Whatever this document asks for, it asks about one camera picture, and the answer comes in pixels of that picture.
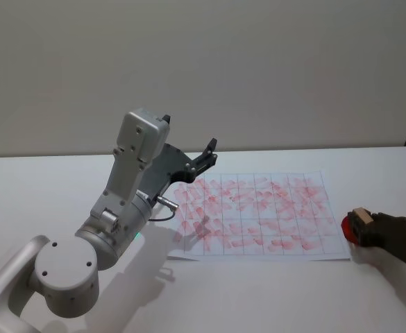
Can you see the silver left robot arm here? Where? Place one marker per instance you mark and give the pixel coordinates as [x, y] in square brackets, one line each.
[67, 263]

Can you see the gridded paper with red stamps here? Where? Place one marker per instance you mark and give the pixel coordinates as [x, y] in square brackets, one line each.
[258, 215]

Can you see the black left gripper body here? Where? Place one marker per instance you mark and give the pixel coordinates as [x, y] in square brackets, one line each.
[166, 163]

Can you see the round red ink pad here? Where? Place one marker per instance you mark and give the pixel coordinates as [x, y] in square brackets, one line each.
[345, 229]

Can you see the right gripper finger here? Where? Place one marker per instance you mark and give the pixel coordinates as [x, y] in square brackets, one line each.
[359, 233]

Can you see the white table cloth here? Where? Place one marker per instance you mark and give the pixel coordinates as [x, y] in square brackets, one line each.
[223, 295]

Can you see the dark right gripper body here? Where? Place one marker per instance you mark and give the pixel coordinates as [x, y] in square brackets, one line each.
[390, 234]

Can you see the small wooden stamp block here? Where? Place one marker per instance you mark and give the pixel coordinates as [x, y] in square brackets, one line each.
[364, 215]

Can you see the white curtain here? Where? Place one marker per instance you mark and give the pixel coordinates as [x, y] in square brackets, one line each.
[202, 69]

